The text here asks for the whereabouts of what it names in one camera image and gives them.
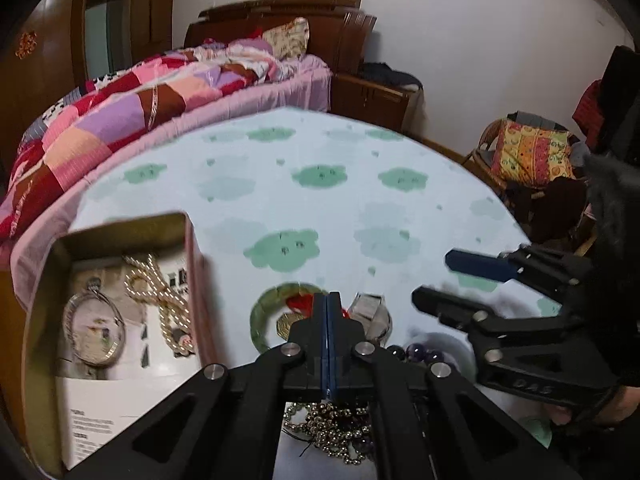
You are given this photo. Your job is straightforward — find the silver hoop bangle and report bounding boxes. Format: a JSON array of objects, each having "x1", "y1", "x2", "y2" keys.
[{"x1": 62, "y1": 277, "x2": 127, "y2": 367}]

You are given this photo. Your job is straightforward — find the white printed paper sheet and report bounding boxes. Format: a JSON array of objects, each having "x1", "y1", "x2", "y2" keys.
[{"x1": 56, "y1": 259, "x2": 202, "y2": 471}]

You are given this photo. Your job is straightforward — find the colourful patterned cushion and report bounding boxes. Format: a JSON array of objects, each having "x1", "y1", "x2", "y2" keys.
[{"x1": 491, "y1": 120, "x2": 577, "y2": 181}]

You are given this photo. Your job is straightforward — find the wooden nightstand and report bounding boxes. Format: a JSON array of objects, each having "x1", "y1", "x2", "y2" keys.
[{"x1": 329, "y1": 72, "x2": 427, "y2": 137}]

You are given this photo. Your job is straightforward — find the pink metal tin box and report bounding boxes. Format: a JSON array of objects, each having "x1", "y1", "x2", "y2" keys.
[{"x1": 22, "y1": 211, "x2": 222, "y2": 478}]

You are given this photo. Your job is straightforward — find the dark folded clothes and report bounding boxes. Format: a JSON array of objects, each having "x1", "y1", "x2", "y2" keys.
[{"x1": 359, "y1": 62, "x2": 424, "y2": 92}]

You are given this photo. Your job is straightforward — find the wooden bed headboard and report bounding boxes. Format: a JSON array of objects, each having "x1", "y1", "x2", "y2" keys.
[{"x1": 182, "y1": 0, "x2": 378, "y2": 77}]

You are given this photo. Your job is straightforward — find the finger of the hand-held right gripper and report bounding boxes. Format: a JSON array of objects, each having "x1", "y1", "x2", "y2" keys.
[
  {"x1": 445, "y1": 244, "x2": 597, "y2": 311},
  {"x1": 411, "y1": 286, "x2": 577, "y2": 342}
]

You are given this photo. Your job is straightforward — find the person's right hand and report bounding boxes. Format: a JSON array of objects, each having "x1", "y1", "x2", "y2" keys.
[{"x1": 544, "y1": 385, "x2": 628, "y2": 428}]

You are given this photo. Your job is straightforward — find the gold metal bead necklace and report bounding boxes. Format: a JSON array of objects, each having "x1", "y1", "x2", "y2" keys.
[{"x1": 281, "y1": 400, "x2": 377, "y2": 467}]

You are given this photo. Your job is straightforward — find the wicker chair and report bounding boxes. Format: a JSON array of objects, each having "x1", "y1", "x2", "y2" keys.
[{"x1": 462, "y1": 111, "x2": 597, "y2": 257}]

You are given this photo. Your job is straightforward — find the green jade bangle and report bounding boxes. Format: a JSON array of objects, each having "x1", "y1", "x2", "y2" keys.
[{"x1": 249, "y1": 282, "x2": 327, "y2": 354}]

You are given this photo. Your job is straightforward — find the silver wrist watch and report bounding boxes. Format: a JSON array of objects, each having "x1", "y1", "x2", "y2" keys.
[{"x1": 345, "y1": 294, "x2": 397, "y2": 347}]

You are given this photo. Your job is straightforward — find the red paper wardrobe decoration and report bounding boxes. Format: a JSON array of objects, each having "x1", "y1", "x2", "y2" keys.
[{"x1": 14, "y1": 31, "x2": 39, "y2": 60}]

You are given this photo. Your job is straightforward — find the red string gold pendant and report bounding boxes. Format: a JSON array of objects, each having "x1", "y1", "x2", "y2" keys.
[{"x1": 276, "y1": 294, "x2": 352, "y2": 342}]

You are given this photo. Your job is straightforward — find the patchwork quilt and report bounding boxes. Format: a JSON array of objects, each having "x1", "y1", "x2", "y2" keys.
[{"x1": 0, "y1": 40, "x2": 302, "y2": 242}]

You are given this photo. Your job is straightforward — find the brown wooden wardrobe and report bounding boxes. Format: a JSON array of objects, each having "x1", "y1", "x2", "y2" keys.
[{"x1": 0, "y1": 0, "x2": 179, "y2": 171}]

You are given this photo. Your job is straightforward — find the floral pillow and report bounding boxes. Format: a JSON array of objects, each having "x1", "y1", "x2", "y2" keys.
[{"x1": 261, "y1": 17, "x2": 310, "y2": 61}]

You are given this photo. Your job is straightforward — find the pearl necklace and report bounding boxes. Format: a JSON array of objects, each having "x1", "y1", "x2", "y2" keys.
[{"x1": 122, "y1": 254, "x2": 194, "y2": 359}]

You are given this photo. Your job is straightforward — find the wooden bed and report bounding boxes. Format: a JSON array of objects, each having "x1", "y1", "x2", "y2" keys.
[{"x1": 0, "y1": 55, "x2": 334, "y2": 311}]

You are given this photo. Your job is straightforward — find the black hanging garment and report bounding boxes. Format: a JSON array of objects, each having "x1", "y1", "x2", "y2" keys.
[{"x1": 594, "y1": 45, "x2": 640, "y2": 162}]

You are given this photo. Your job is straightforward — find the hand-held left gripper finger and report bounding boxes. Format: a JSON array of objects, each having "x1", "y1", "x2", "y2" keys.
[
  {"x1": 328, "y1": 291, "x2": 581, "y2": 480},
  {"x1": 62, "y1": 292, "x2": 329, "y2": 480}
]

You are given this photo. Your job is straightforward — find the dark purple bead bracelet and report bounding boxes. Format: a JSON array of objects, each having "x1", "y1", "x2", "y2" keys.
[{"x1": 387, "y1": 342, "x2": 449, "y2": 366}]

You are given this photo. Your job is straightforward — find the red hanging garment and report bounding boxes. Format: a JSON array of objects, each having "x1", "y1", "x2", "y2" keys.
[{"x1": 572, "y1": 80, "x2": 607, "y2": 137}]

